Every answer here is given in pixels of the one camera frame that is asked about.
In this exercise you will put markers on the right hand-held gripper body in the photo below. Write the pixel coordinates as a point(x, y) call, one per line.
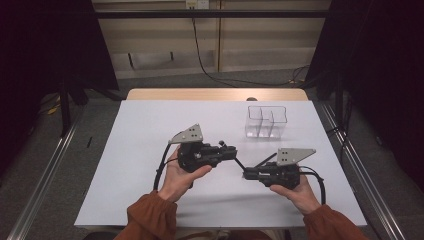
point(283, 175)

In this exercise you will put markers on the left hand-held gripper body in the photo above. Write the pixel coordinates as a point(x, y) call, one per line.
point(195, 156)

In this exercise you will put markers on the clear acrylic organizer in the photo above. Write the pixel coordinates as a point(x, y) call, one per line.
point(266, 131)

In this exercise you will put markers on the person's right hand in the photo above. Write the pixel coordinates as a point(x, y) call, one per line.
point(301, 196)

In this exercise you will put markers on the person's left hand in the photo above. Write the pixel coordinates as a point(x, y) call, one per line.
point(176, 181)

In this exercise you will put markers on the white table cover sheet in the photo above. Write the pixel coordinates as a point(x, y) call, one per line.
point(150, 126)

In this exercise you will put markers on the wooden table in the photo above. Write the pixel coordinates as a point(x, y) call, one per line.
point(216, 94)

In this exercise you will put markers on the black metal stand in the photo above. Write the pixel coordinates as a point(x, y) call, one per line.
point(339, 100)
point(65, 110)

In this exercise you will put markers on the small black stick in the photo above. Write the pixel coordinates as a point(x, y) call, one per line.
point(89, 142)

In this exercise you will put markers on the yellow vertical strip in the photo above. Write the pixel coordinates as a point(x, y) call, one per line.
point(219, 36)

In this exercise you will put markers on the black horizontal bar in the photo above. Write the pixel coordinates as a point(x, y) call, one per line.
point(213, 14)

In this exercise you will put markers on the black curtain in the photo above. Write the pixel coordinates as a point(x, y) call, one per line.
point(40, 50)
point(383, 66)

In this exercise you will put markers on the aluminium floor rail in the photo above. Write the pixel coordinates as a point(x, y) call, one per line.
point(366, 186)
point(43, 186)

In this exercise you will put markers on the white wall outlet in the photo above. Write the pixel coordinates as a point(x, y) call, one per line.
point(197, 4)

